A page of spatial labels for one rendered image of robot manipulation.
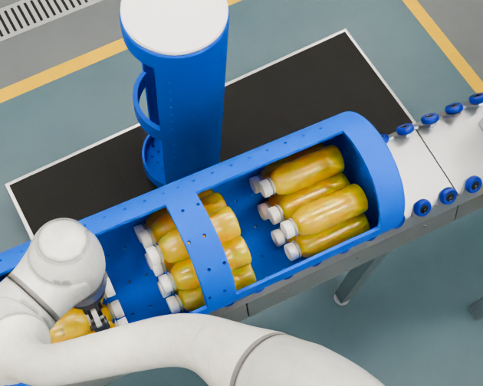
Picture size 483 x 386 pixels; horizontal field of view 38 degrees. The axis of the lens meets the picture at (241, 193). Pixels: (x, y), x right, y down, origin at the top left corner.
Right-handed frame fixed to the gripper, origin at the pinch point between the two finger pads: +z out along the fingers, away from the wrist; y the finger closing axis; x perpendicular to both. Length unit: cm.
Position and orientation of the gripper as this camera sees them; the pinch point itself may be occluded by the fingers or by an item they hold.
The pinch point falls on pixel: (95, 312)
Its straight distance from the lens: 141.1
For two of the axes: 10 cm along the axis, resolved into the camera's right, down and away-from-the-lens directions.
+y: -4.3, -8.4, 3.3
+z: -0.7, 4.0, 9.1
